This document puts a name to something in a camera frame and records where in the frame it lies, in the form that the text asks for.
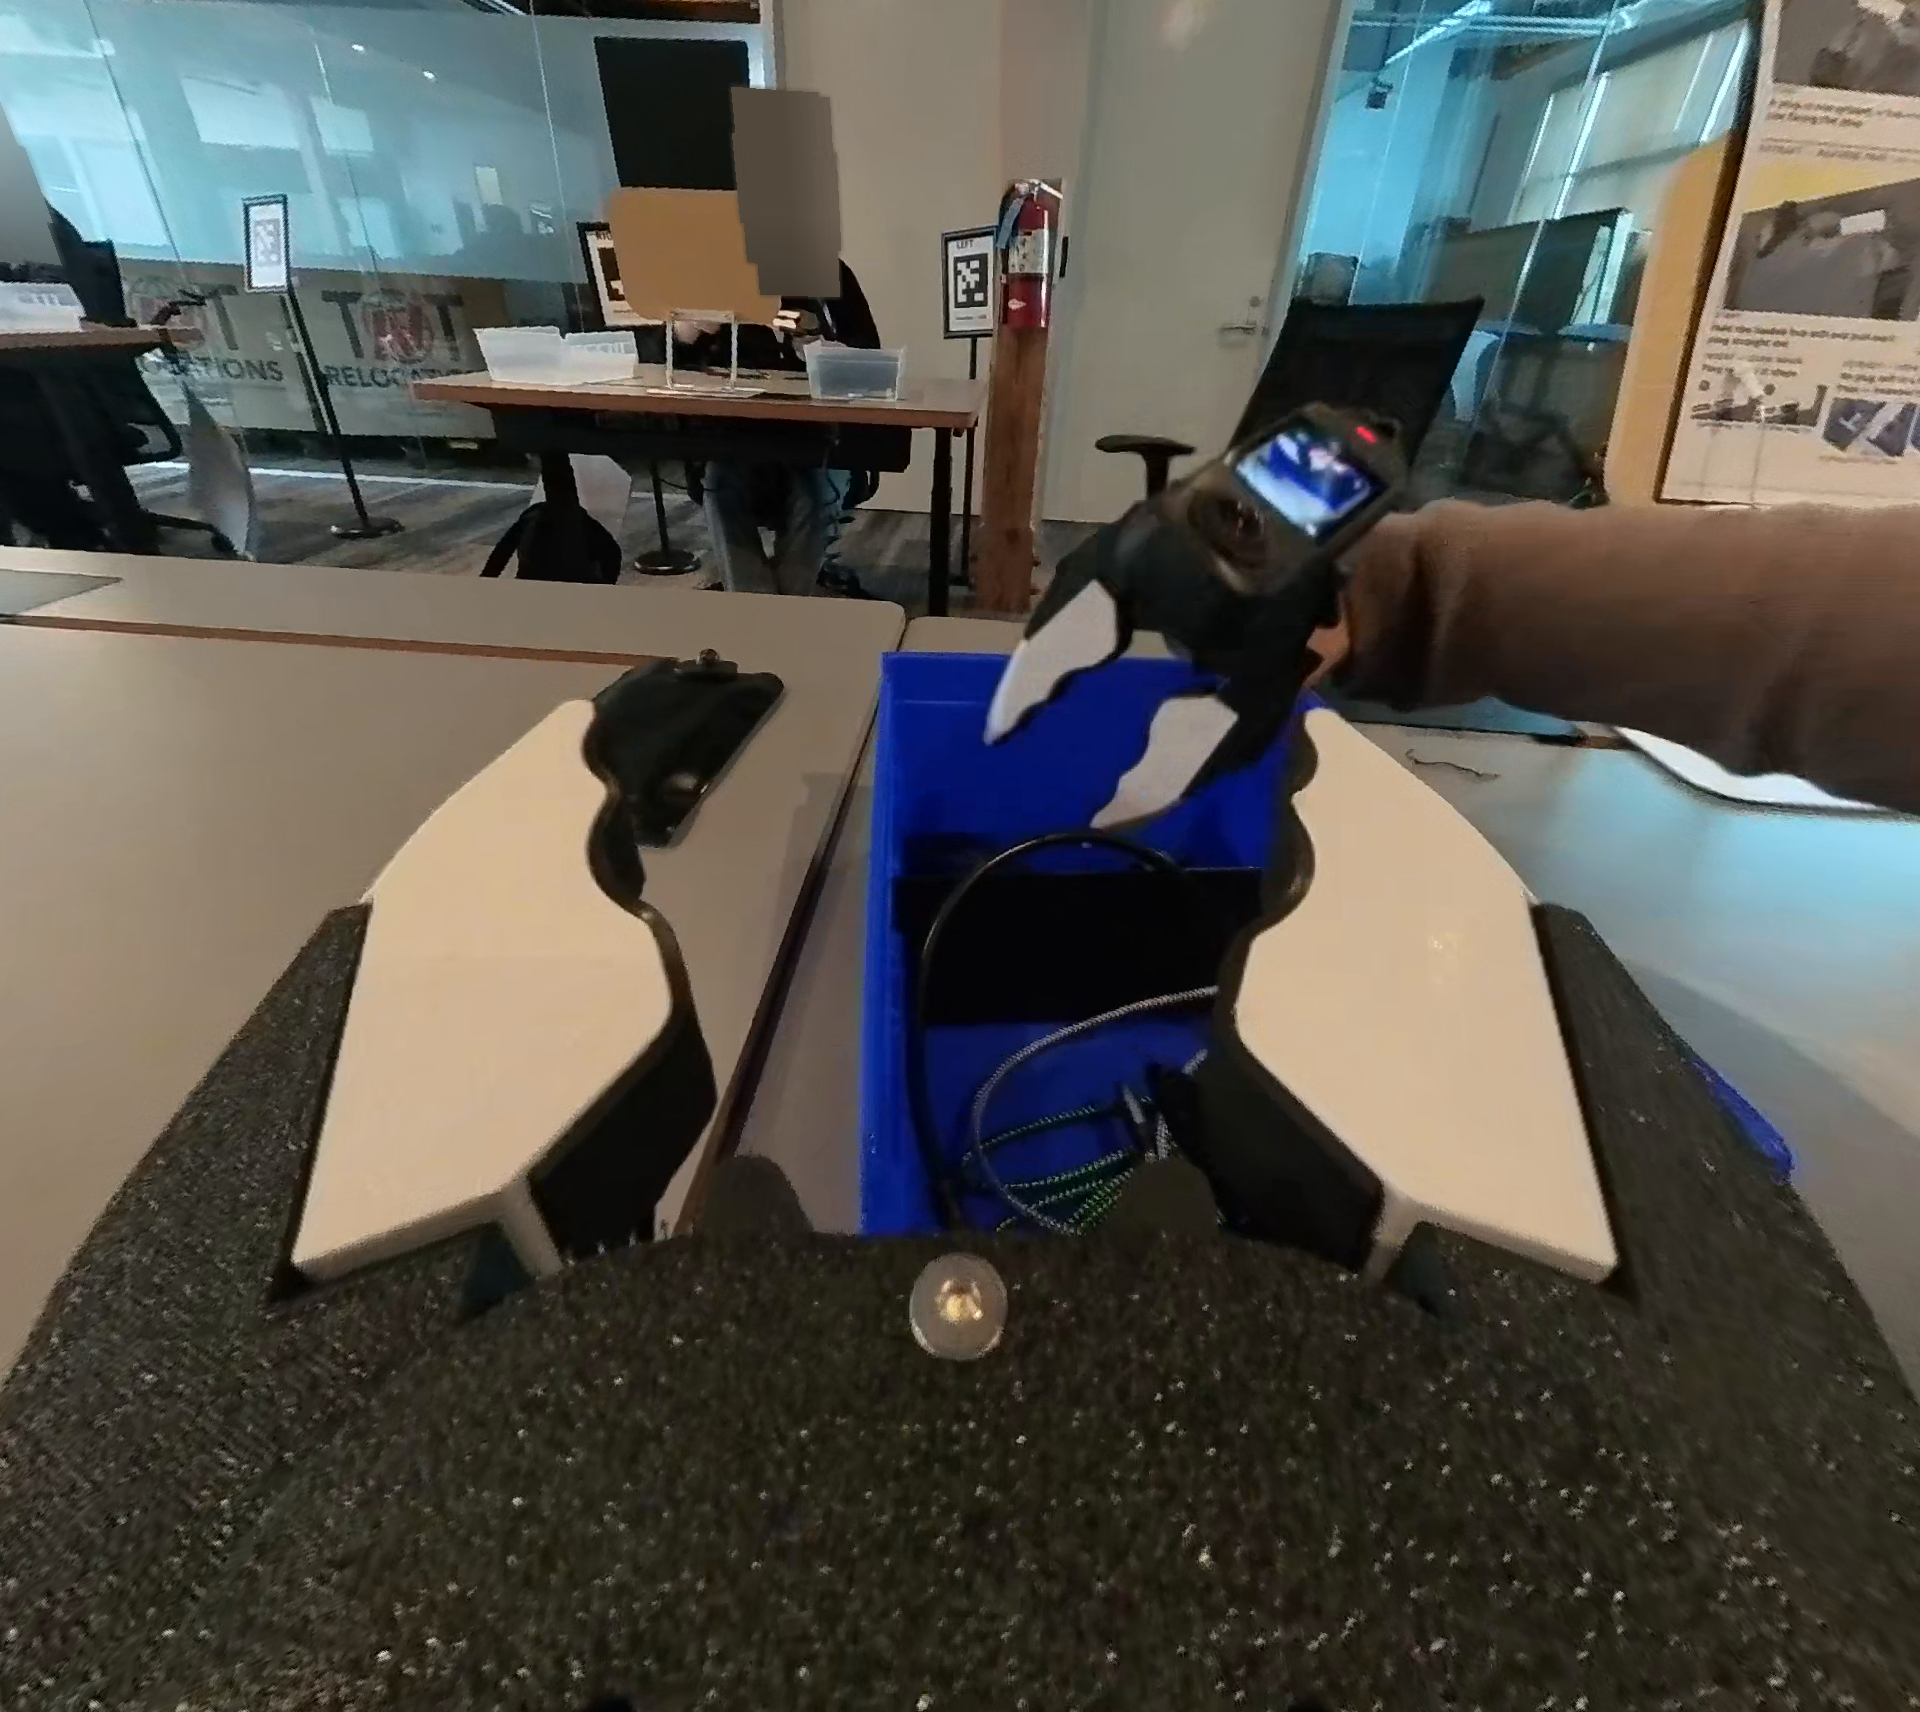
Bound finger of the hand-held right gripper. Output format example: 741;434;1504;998
982;573;1142;745
1087;684;1248;836

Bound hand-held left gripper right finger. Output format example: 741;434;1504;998
1195;703;1622;1286

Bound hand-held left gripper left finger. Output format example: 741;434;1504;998
289;695;719;1281

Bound black usb cable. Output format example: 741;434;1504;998
914;830;1191;1238

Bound blue plastic bin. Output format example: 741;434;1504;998
858;650;1794;1238

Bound black usb hub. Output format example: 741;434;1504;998
892;833;1266;1035

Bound person's right forearm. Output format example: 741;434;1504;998
1320;495;1920;817

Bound black office chair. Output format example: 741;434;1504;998
1095;298;1488;514

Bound black phone on table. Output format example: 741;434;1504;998
589;650;786;847

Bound white board stand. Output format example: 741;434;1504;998
1613;723;1825;813

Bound red fire extinguisher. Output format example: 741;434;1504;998
999;176;1069;334

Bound printed tag sign stand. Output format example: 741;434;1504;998
243;194;408;539
943;226;1003;382

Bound wooden office desk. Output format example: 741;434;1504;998
412;368;988;590

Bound black backpack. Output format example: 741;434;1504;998
480;499;624;585

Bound white door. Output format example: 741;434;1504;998
1051;0;1390;530

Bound dark office chair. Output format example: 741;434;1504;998
0;204;243;560

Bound instruction board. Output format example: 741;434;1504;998
1604;0;1920;505

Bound braided cable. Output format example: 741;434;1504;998
967;983;1220;1238

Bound black wall panel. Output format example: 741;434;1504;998
593;35;752;229

